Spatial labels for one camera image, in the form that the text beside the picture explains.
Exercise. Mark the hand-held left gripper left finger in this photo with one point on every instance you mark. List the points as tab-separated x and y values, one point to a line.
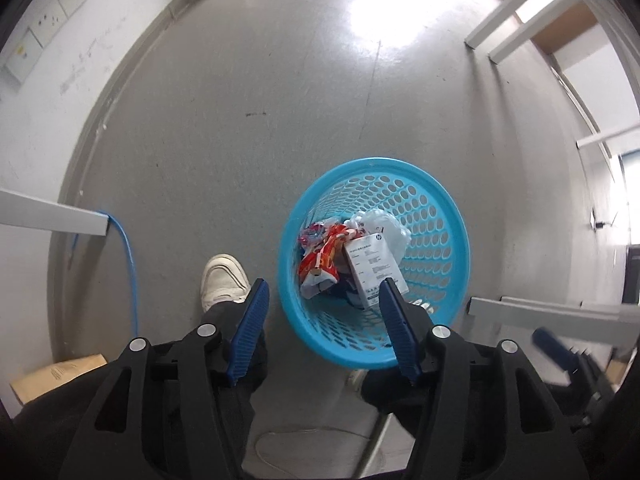
247	332

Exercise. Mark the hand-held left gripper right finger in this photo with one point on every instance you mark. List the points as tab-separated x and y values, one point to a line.
400	332

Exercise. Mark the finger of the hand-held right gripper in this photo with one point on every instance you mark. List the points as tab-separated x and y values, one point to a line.
550	345

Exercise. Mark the white cardboard box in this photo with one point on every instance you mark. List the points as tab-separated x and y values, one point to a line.
375	270

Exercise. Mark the dark blue snack bag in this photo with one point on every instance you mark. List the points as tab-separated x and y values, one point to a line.
347	290

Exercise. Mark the blue plastic basket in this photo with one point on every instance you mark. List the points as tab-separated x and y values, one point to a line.
440	240

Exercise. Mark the red orange snack packet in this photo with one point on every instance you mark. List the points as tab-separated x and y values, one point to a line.
325	260

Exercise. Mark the clear plastic bag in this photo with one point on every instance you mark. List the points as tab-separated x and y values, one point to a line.
385	225

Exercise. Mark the small colourful wrapper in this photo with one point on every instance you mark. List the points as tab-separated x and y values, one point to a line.
311	237

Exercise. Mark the white shoe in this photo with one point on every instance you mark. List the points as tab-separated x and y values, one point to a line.
225	280

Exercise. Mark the person's black pants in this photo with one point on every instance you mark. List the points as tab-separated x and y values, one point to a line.
45	435

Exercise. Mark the white table leg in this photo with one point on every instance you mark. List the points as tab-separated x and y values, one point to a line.
50	212

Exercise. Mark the white furniture frame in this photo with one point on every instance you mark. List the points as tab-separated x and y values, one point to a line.
525	10

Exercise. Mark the white wall socket panel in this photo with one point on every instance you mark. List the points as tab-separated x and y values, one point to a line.
45	25

